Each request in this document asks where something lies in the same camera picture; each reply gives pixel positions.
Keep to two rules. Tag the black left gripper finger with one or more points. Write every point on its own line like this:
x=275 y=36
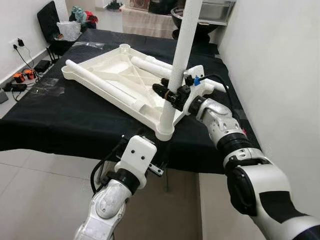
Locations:
x=167 y=152

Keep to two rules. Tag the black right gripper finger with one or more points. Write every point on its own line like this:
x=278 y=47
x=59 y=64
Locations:
x=167 y=81
x=163 y=93

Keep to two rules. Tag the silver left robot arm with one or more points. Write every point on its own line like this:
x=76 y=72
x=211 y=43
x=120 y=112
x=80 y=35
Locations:
x=110 y=205

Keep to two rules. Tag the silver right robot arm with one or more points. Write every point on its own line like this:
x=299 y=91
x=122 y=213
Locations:
x=230 y=130

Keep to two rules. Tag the white plastic table top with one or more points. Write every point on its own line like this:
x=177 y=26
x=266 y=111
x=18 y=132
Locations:
x=115 y=70

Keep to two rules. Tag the beige woven cloth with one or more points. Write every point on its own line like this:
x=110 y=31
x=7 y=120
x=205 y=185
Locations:
x=147 y=22

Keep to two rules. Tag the large black bowl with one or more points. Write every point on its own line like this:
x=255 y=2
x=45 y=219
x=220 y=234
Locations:
x=205 y=31

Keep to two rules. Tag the clear plastic wrapper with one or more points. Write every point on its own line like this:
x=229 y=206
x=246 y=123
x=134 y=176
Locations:
x=90 y=44

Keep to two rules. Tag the black table cloth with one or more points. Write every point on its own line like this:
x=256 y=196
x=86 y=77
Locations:
x=60 y=125

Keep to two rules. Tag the red cloth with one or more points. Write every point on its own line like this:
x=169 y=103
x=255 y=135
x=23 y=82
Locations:
x=91 y=16

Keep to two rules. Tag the clear plastic bag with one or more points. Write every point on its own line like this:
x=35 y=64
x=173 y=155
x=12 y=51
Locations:
x=70 y=31

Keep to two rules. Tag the teal cloth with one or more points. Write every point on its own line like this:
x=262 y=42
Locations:
x=78 y=14

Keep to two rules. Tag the flat clear tape piece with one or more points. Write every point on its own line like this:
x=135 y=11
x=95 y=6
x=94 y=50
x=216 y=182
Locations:
x=50 y=89

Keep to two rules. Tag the black adapter brick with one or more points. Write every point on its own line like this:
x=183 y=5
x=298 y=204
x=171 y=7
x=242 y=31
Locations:
x=42 y=65

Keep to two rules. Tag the black chair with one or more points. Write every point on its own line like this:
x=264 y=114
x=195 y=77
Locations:
x=50 y=20

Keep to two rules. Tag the orange black device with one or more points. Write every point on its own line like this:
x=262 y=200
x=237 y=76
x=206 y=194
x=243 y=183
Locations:
x=31 y=74
x=18 y=78

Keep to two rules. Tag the black power strip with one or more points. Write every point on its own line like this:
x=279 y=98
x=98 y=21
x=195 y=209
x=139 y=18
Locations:
x=15 y=87

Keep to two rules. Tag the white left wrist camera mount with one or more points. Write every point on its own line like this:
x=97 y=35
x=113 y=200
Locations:
x=137 y=157

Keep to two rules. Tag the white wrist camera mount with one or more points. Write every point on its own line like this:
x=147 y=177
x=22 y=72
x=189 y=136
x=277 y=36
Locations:
x=137 y=157
x=197 y=71

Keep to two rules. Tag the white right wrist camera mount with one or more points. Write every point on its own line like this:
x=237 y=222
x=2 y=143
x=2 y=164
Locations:
x=197 y=71

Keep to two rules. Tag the black wall charger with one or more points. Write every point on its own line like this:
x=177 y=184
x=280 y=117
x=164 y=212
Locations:
x=21 y=43

